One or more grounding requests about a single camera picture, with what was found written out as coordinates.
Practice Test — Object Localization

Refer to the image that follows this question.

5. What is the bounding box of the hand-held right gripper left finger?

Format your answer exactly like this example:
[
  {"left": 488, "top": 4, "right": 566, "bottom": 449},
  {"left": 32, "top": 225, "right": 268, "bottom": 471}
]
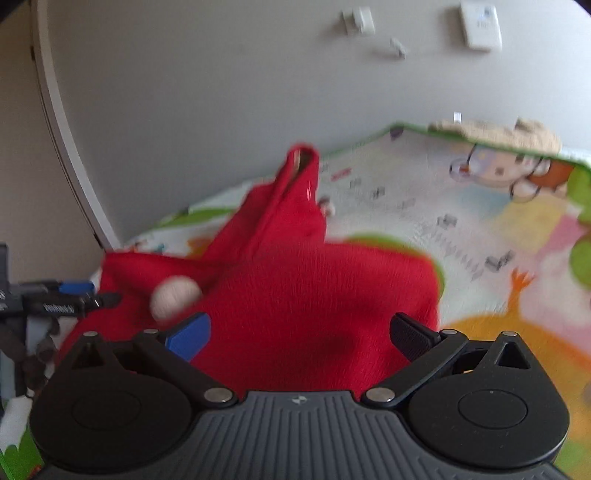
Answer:
[{"left": 70, "top": 312, "right": 237, "bottom": 409}]

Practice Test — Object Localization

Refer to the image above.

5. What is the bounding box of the red fleece hooded jacket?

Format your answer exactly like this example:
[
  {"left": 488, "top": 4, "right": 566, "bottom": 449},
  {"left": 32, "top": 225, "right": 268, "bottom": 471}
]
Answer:
[{"left": 54, "top": 144, "right": 440, "bottom": 398}]

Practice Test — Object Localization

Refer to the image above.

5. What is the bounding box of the white wall cable clip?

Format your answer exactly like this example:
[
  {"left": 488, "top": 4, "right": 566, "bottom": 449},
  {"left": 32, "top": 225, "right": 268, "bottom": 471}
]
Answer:
[{"left": 373, "top": 38, "right": 408, "bottom": 60}]

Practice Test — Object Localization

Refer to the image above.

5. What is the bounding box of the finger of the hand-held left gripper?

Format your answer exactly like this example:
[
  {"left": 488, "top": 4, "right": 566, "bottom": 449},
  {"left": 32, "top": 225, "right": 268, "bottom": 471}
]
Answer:
[
  {"left": 56, "top": 279, "right": 97, "bottom": 297},
  {"left": 22, "top": 292, "right": 123, "bottom": 320}
]

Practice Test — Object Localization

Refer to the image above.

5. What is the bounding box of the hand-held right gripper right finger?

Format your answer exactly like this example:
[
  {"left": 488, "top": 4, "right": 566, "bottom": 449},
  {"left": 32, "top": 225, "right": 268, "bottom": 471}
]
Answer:
[{"left": 361, "top": 312, "right": 533, "bottom": 409}]

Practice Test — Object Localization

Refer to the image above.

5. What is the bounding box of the white door frame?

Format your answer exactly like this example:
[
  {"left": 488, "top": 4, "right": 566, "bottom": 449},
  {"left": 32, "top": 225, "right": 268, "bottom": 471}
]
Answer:
[{"left": 28, "top": 0, "right": 122, "bottom": 252}]

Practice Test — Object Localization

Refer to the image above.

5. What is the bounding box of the beige fleece cloth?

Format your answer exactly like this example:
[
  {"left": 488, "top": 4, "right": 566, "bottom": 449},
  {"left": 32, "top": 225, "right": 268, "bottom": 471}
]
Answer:
[{"left": 427, "top": 116, "right": 563, "bottom": 155}]

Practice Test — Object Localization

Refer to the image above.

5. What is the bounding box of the white wall socket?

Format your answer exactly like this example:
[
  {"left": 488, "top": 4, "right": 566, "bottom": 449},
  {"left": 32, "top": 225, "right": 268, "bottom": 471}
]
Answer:
[{"left": 458, "top": 0, "right": 504, "bottom": 52}]

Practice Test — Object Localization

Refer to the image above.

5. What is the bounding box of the cartoon printed play mat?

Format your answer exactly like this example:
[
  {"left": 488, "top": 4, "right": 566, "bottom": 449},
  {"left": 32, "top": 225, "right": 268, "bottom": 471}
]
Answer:
[{"left": 0, "top": 121, "right": 591, "bottom": 480}]

